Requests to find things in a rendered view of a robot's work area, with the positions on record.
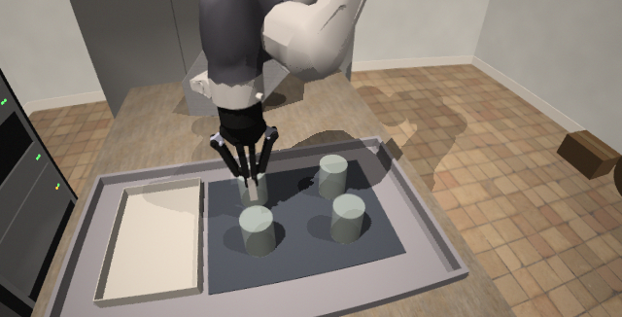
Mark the clear glass cylinder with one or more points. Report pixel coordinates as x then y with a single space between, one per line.
262 191
332 176
347 218
256 223

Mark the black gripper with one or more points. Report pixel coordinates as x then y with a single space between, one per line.
242 128

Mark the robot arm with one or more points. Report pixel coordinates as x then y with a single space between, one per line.
310 40

